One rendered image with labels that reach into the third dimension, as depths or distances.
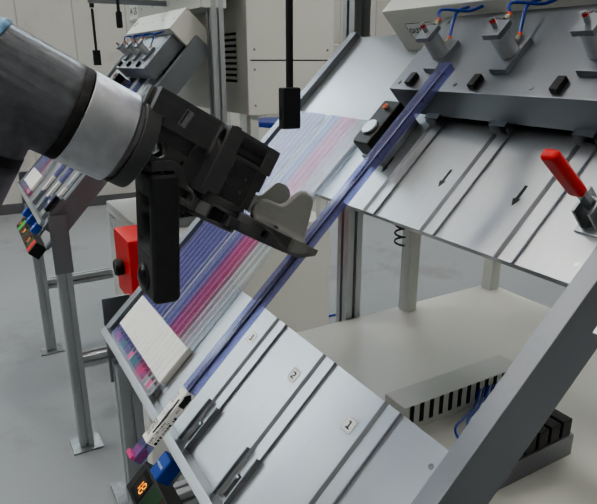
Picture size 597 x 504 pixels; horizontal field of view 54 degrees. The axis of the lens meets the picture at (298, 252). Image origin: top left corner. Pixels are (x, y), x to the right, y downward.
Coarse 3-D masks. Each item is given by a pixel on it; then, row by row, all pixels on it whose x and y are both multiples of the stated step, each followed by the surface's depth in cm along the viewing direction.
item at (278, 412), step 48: (288, 336) 71; (240, 384) 71; (288, 384) 66; (336, 384) 61; (192, 432) 71; (240, 432) 66; (288, 432) 61; (336, 432) 57; (384, 432) 54; (240, 480) 61; (288, 480) 58; (336, 480) 54; (384, 480) 51
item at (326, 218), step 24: (432, 96) 60; (408, 120) 60; (384, 144) 59; (360, 168) 59; (336, 216) 58; (312, 240) 58; (288, 264) 57; (264, 288) 57; (240, 336) 56; (216, 360) 56; (192, 384) 55; (144, 456) 55
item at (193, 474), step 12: (108, 336) 96; (120, 348) 92; (120, 360) 88; (132, 372) 84; (132, 384) 82; (144, 396) 79; (156, 408) 76; (168, 432) 71; (168, 444) 69; (180, 444) 69; (180, 456) 67; (192, 456) 69; (180, 468) 65; (192, 468) 65; (192, 480) 63; (204, 480) 64; (204, 492) 61
